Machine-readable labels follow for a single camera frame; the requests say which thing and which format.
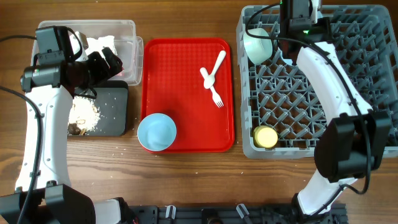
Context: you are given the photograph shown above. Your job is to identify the light blue bowl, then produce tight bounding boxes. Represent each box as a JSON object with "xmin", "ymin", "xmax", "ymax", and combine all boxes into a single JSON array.
[{"xmin": 137, "ymin": 113, "xmax": 177, "ymax": 152}]

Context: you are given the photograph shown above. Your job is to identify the pink plastic fork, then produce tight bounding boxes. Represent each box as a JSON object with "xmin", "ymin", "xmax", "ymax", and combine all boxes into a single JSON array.
[{"xmin": 200, "ymin": 67, "xmax": 224, "ymax": 108}]

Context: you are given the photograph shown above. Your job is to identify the cream plastic spoon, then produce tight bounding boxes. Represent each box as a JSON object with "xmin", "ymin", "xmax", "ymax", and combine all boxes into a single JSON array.
[{"xmin": 204, "ymin": 50, "xmax": 226, "ymax": 89}]

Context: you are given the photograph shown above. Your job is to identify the green bowl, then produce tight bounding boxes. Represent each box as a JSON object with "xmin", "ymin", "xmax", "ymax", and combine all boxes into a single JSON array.
[{"xmin": 243, "ymin": 32, "xmax": 273, "ymax": 65}]

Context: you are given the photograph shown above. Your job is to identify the yellow plastic cup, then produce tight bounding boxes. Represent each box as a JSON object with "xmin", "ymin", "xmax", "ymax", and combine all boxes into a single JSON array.
[{"xmin": 253, "ymin": 126, "xmax": 279, "ymax": 149}]

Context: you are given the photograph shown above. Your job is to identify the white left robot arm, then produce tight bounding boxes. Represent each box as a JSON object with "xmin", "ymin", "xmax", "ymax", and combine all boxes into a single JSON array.
[{"xmin": 1, "ymin": 26, "xmax": 136, "ymax": 223}]

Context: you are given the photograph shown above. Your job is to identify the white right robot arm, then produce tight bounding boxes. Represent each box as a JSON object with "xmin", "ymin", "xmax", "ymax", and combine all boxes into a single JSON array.
[{"xmin": 279, "ymin": 1, "xmax": 391, "ymax": 220}]

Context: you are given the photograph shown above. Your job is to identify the black food waste tray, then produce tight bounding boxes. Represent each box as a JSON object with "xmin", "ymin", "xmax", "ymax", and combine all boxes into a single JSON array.
[{"xmin": 67, "ymin": 80, "xmax": 129, "ymax": 137}]

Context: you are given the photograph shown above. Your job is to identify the grey dishwasher rack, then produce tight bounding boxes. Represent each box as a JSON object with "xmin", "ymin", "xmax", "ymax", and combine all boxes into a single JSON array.
[{"xmin": 236, "ymin": 5, "xmax": 397, "ymax": 159}]

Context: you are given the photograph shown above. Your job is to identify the clear plastic bin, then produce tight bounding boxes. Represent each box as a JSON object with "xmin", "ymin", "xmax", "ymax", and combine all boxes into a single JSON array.
[{"xmin": 39, "ymin": 20, "xmax": 144, "ymax": 86}]

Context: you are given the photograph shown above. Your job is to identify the crumpled white tissue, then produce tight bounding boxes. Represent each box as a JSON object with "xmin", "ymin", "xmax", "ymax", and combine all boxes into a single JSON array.
[{"xmin": 70, "ymin": 31, "xmax": 118, "ymax": 61}]

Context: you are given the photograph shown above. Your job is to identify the rice and food scraps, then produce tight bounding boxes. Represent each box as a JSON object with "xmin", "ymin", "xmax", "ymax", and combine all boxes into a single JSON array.
[{"xmin": 68, "ymin": 96, "xmax": 101, "ymax": 135}]

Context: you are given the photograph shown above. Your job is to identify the red serving tray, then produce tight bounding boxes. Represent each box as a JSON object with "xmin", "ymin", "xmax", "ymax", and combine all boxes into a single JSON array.
[{"xmin": 141, "ymin": 37, "xmax": 235, "ymax": 154}]

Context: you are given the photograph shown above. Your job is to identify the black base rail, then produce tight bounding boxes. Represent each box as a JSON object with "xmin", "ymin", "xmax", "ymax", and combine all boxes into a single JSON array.
[{"xmin": 124, "ymin": 203, "xmax": 348, "ymax": 224}]

